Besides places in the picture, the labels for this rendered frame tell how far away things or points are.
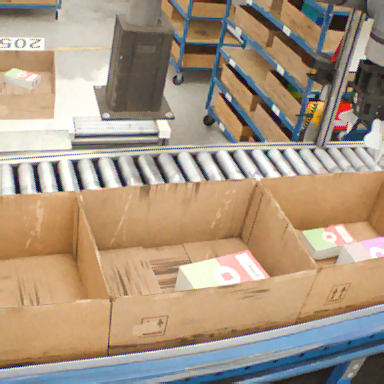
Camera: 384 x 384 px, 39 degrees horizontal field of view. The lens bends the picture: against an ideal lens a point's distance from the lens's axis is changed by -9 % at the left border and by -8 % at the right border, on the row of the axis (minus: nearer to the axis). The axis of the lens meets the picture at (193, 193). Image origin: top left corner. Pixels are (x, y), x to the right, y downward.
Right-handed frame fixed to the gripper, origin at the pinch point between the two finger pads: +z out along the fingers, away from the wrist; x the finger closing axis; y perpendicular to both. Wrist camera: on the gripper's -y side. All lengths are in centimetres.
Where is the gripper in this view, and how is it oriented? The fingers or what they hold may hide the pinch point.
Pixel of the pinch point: (364, 145)
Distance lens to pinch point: 125.0
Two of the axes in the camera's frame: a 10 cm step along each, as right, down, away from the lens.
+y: -9.3, 0.8, -3.6
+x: 3.3, 6.0, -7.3
